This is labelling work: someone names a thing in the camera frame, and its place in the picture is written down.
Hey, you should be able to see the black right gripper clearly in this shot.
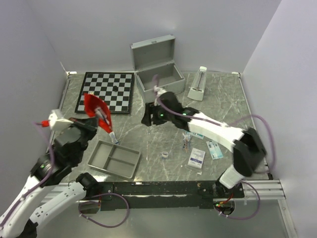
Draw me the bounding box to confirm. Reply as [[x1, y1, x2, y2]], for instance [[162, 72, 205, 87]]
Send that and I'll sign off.
[[140, 102, 174, 127]]

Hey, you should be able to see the white gauze bandage roll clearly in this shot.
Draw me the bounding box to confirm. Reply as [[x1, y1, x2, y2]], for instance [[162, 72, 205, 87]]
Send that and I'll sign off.
[[95, 107, 109, 124]]

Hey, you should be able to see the red fabric zipper pouch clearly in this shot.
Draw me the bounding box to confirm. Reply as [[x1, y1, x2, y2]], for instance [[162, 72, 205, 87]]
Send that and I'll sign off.
[[84, 93, 113, 133]]

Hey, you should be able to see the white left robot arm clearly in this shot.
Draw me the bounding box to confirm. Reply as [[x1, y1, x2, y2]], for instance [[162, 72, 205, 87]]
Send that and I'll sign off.
[[0, 118, 98, 238]]

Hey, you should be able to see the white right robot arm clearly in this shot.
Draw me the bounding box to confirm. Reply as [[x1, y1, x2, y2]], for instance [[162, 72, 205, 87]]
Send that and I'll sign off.
[[141, 87, 266, 198]]

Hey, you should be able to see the clear bag of swabs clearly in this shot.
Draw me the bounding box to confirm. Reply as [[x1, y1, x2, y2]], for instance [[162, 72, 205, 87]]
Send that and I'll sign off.
[[182, 133, 191, 153]]

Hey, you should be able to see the white medical tape roll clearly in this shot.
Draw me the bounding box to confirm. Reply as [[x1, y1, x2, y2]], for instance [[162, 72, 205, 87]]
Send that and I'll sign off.
[[161, 152, 169, 159]]

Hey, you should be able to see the black and white chessboard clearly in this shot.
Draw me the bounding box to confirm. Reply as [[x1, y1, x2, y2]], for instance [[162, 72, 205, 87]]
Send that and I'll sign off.
[[75, 72, 134, 115]]

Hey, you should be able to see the white ointment tube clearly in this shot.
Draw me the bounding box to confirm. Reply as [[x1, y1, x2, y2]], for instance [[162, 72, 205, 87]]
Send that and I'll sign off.
[[109, 131, 119, 144]]

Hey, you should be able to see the grey divided plastic tray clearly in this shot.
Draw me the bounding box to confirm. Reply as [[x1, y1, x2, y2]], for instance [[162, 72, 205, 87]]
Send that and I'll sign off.
[[88, 140, 141, 179]]

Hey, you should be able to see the white metronome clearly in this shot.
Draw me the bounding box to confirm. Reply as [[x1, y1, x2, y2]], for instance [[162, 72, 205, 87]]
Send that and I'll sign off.
[[187, 66, 207, 101]]

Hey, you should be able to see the grey metal first-aid case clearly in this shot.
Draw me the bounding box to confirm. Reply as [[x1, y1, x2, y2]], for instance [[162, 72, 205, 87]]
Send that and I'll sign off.
[[130, 35, 185, 103]]

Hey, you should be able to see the teal alcohol wipe packet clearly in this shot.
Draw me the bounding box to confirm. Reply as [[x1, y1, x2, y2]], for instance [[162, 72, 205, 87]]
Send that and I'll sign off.
[[186, 131, 204, 139]]

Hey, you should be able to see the white gauze pad packet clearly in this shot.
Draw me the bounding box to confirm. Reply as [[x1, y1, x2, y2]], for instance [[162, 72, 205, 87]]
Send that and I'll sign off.
[[187, 148, 206, 169]]

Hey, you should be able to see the blue white bandage packet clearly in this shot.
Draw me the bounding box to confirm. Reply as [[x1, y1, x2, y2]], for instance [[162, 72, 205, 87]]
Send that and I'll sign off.
[[206, 140, 223, 160]]

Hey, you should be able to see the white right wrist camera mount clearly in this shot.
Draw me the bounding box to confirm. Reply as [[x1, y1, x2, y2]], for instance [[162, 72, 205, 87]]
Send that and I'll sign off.
[[154, 85, 167, 98]]

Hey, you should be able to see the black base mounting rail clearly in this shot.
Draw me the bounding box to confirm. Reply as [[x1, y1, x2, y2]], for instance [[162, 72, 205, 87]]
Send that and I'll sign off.
[[100, 180, 245, 211]]

